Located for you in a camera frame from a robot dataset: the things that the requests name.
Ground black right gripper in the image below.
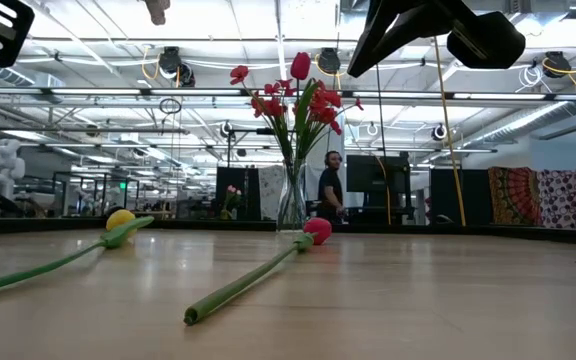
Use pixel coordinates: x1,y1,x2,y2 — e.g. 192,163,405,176
346,0,527,79

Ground yellow tulip with green stem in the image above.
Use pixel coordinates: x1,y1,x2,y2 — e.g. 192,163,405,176
0,208,155,300

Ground purple white patterned cloth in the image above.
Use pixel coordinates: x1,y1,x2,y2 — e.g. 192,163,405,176
536,168,576,231

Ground red tulip with green stem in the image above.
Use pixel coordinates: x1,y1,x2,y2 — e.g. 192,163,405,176
183,217,333,327
289,51,314,161

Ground white robot figure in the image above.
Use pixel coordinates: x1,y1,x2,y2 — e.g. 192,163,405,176
0,138,27,201

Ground long ceiling light bar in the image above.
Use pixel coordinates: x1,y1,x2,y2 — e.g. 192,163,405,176
342,89,576,101
0,87,249,97

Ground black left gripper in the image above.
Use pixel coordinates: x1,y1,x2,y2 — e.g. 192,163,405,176
0,0,36,69

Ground black hanging cable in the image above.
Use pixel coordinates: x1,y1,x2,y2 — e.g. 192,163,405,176
375,63,385,157

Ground orange mandala tapestry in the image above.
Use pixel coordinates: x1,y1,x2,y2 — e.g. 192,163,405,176
487,166,543,227

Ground red blossom spray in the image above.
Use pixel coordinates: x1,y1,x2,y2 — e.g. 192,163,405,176
229,64,365,221

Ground black partition panel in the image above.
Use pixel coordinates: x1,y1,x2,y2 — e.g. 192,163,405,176
430,168,490,226
216,166,262,221

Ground pink tulips in pot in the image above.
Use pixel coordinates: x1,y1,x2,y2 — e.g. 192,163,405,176
219,184,243,221

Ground person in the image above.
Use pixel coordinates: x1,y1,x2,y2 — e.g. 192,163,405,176
316,150,345,225

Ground clear glass vase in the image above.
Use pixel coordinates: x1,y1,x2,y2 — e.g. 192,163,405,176
276,158,309,232

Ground yellow hanging cable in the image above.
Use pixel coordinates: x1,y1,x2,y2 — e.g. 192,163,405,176
431,37,468,227

